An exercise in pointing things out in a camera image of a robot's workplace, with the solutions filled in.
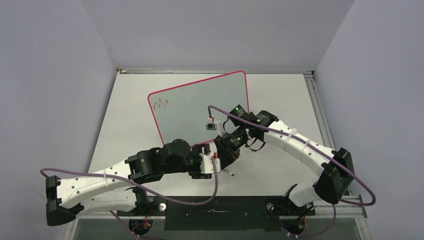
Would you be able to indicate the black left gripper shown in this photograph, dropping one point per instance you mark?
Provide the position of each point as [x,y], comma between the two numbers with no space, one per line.
[196,151]

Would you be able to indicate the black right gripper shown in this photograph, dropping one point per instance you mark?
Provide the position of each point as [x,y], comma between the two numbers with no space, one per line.
[225,152]

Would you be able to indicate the white whiteboard marker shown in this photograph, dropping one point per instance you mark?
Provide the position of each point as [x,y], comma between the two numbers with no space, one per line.
[228,172]

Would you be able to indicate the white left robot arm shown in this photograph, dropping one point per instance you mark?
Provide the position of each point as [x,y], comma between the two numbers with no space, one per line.
[121,187]

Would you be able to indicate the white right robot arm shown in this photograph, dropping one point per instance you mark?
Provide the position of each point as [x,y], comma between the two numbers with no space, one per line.
[333,168]

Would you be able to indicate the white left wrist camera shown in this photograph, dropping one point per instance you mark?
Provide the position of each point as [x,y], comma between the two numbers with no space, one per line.
[210,163]

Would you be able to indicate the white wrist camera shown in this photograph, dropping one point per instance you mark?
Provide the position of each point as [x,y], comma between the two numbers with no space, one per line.
[210,163]
[215,125]

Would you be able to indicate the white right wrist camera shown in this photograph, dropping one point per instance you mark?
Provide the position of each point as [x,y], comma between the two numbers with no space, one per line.
[215,125]

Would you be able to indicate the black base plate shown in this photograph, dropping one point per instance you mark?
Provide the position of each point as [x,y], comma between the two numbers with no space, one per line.
[224,213]

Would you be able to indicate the whiteboard with pink frame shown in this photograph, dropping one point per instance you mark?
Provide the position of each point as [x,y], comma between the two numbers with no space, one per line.
[181,111]

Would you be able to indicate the aluminium rail frame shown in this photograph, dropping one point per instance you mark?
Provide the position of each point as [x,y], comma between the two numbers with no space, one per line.
[129,126]

